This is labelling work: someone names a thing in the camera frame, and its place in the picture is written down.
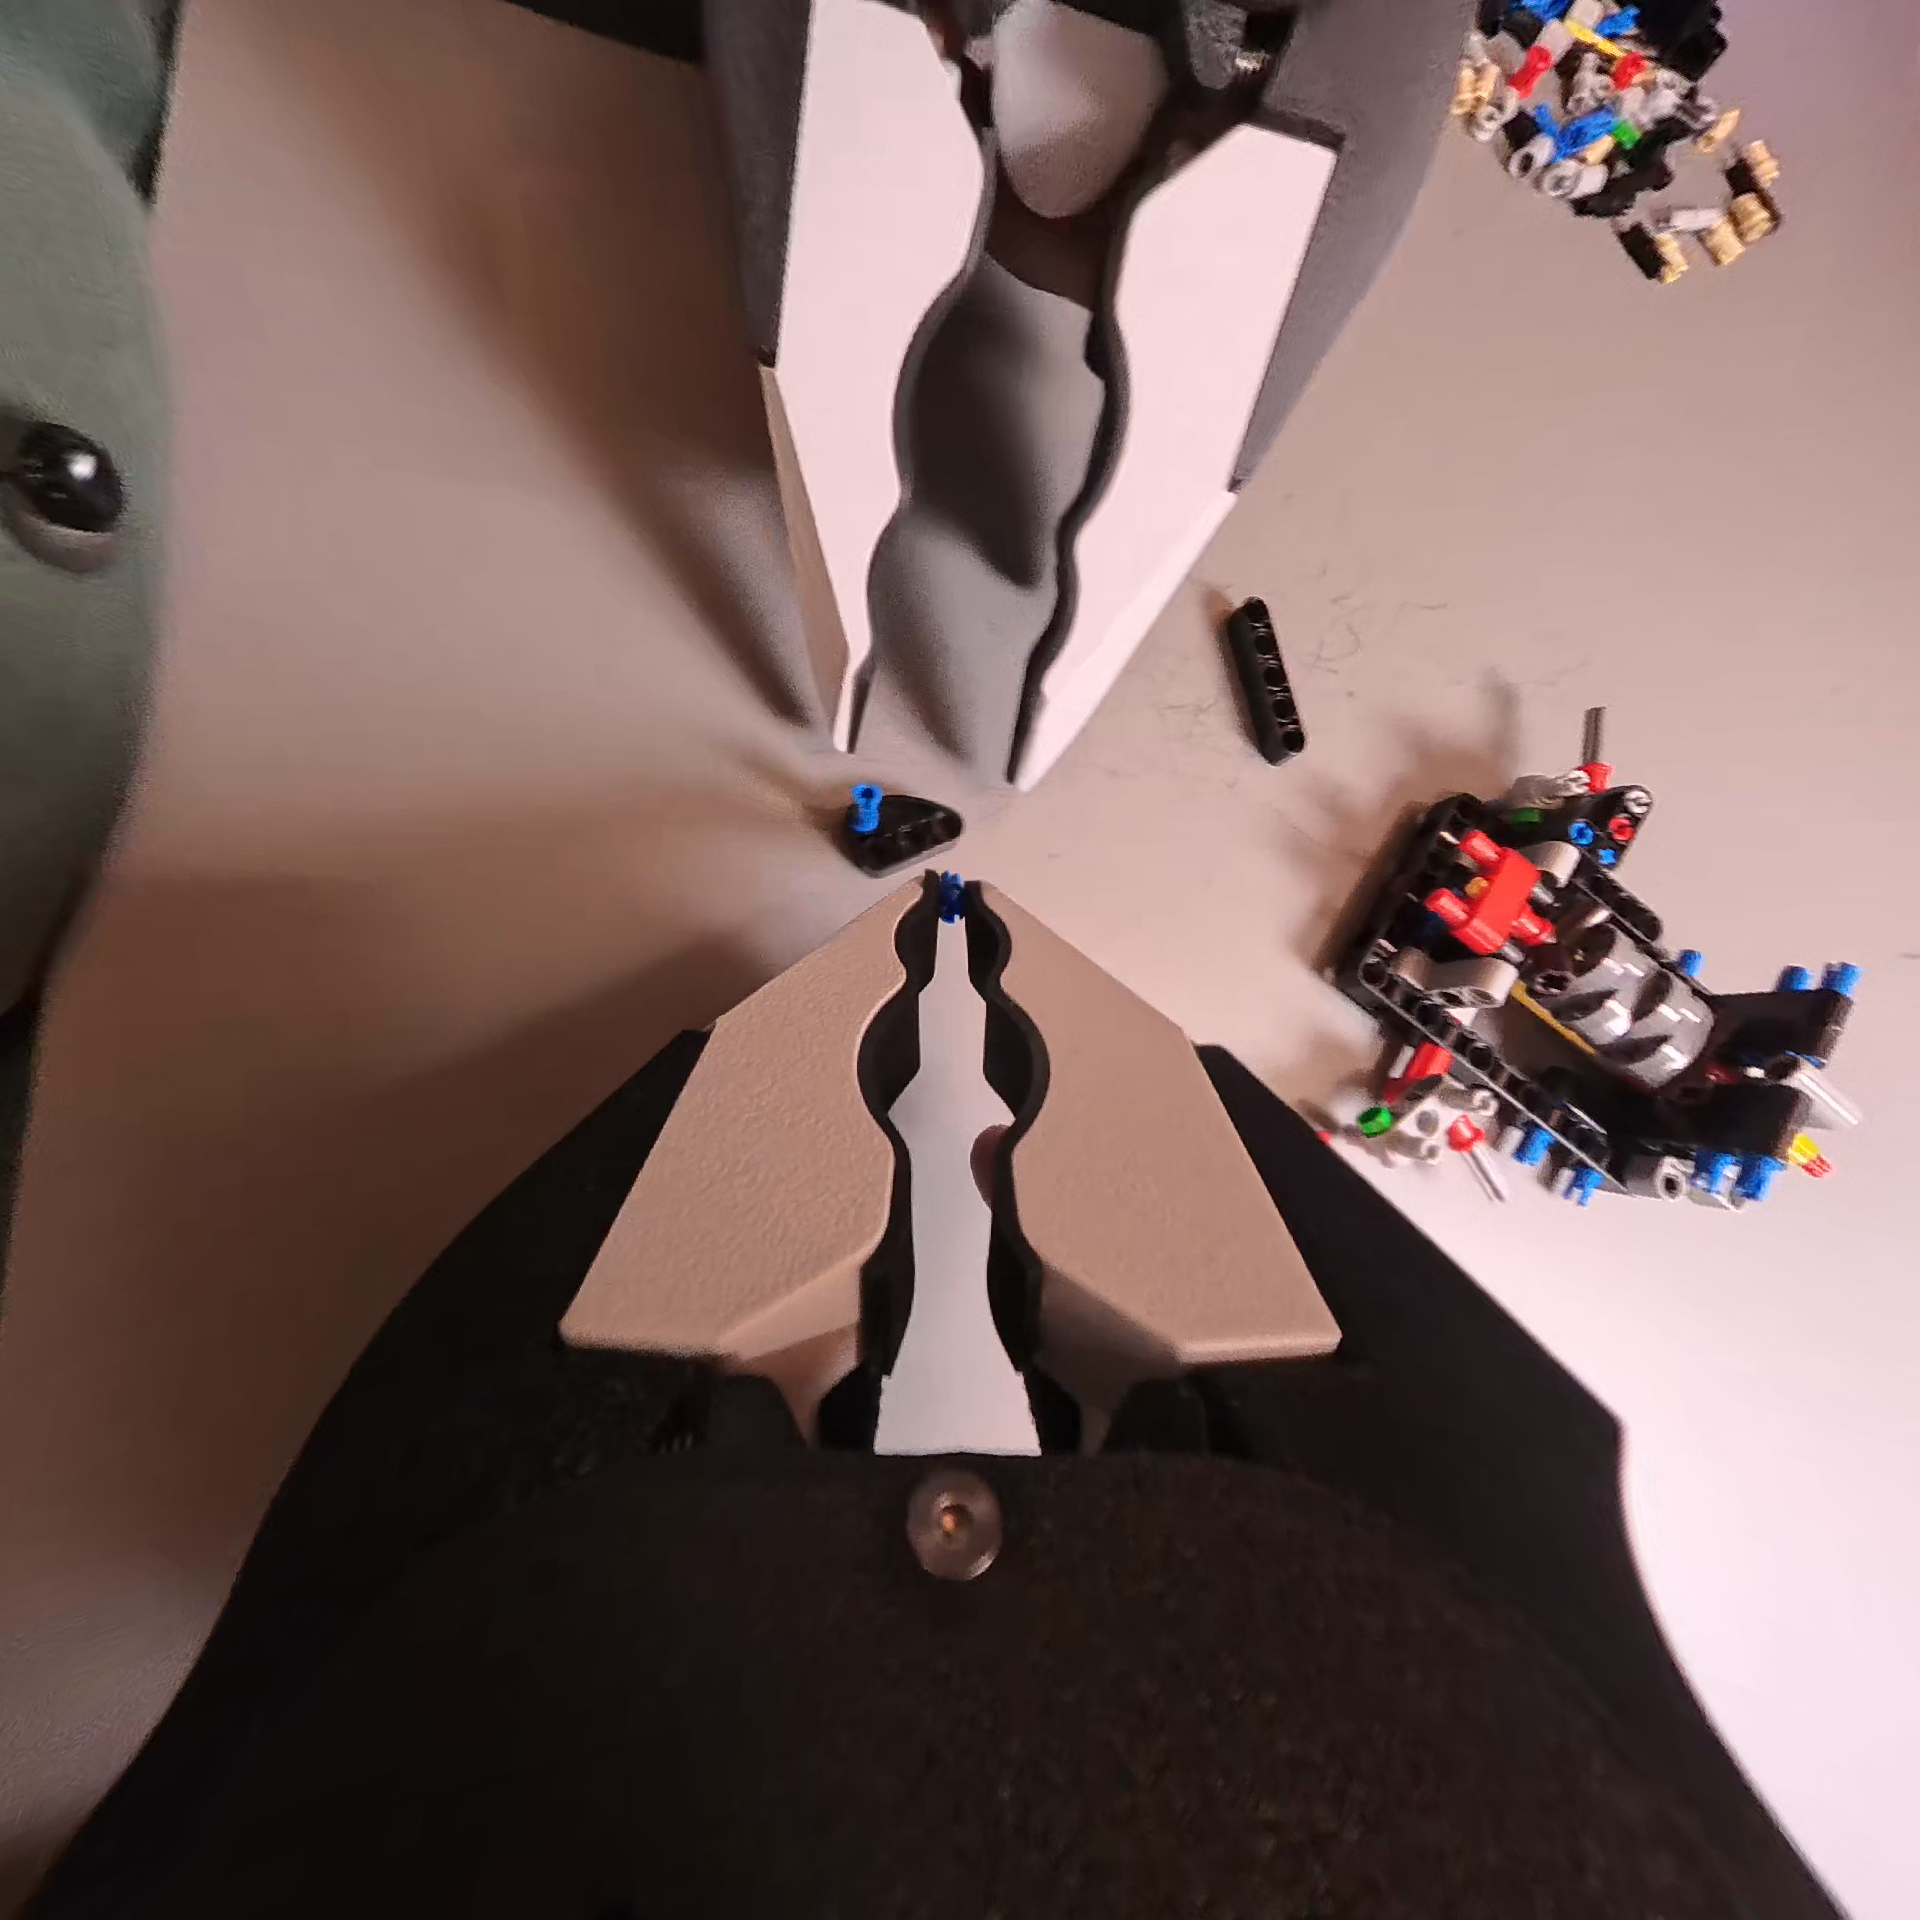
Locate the person's green sweatshirt torso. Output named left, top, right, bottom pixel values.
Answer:
left=0, top=0, right=184, bottom=1023

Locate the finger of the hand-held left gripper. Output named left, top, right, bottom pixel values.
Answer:
left=757, top=0, right=1001, bottom=759
left=1013, top=126, right=1336, bottom=792

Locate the person's left hand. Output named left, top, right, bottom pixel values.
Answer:
left=995, top=202, right=1123, bottom=295

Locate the grey lego connector assembly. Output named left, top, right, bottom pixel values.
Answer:
left=1318, top=1087, right=1510, bottom=1203

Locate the black triangular lego piece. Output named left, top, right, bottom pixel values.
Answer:
left=843, top=795, right=964, bottom=878

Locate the lego car chassis assembly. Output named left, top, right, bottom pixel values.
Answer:
left=1327, top=704, right=1868, bottom=1211

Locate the black lego beam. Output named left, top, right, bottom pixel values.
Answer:
left=1223, top=597, right=1311, bottom=768

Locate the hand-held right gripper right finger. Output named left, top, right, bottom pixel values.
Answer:
left=959, top=880, right=1344, bottom=1426

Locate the pile of small lego pieces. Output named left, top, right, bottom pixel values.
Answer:
left=1460, top=0, right=1787, bottom=288

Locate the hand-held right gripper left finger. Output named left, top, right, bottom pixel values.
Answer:
left=558, top=878, right=941, bottom=1426

